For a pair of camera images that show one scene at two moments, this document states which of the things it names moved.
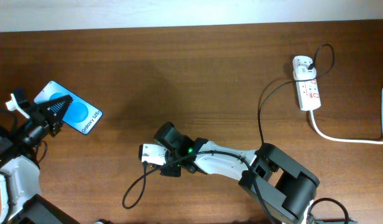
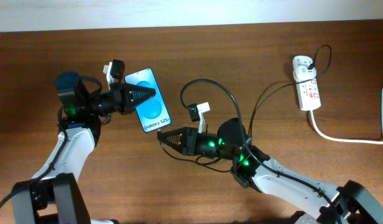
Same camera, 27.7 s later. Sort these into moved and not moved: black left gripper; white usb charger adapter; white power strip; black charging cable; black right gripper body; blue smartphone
Moved: black charging cable; black left gripper; black right gripper body; blue smartphone
Not moved: white usb charger adapter; white power strip
